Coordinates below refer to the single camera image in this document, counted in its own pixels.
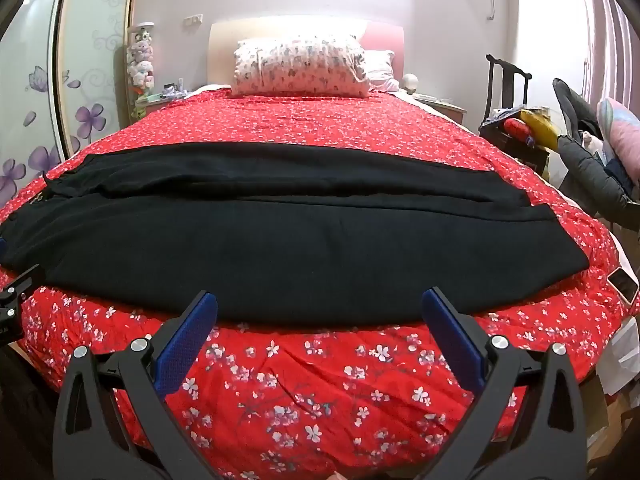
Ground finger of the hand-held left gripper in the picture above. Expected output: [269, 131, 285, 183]
[0, 237, 47, 346]

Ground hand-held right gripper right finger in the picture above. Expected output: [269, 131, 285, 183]
[415, 287, 588, 480]

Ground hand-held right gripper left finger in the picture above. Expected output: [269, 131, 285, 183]
[52, 290, 221, 480]

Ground black pants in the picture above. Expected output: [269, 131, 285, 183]
[0, 141, 591, 326]

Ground smartphone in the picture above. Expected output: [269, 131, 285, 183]
[607, 267, 640, 305]

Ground grey padded jacket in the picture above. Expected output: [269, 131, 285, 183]
[552, 77, 640, 231]

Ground yellow plush toy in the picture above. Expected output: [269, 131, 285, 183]
[520, 109, 560, 152]

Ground wooden nightstand with lamp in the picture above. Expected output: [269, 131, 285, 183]
[412, 91, 469, 124]

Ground cluttered wooden nightstand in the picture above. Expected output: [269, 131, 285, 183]
[134, 85, 202, 122]

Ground red floral blanket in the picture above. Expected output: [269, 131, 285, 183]
[0, 85, 640, 480]

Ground black wooden chair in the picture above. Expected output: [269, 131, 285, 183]
[479, 54, 533, 135]

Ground wardrobe with purple flower doors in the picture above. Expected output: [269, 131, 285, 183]
[0, 0, 140, 211]

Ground pastel rainbow cushion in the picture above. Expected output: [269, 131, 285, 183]
[597, 97, 640, 183]

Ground hanging plush toy stack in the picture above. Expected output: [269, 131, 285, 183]
[125, 22, 157, 100]

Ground pale pink pillow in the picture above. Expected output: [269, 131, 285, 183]
[365, 50, 402, 93]

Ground white floral pillow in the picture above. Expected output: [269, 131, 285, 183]
[230, 35, 371, 98]

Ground beige and pink headboard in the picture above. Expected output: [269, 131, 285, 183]
[209, 19, 405, 86]

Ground pink curtain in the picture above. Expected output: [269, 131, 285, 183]
[575, 0, 640, 111]

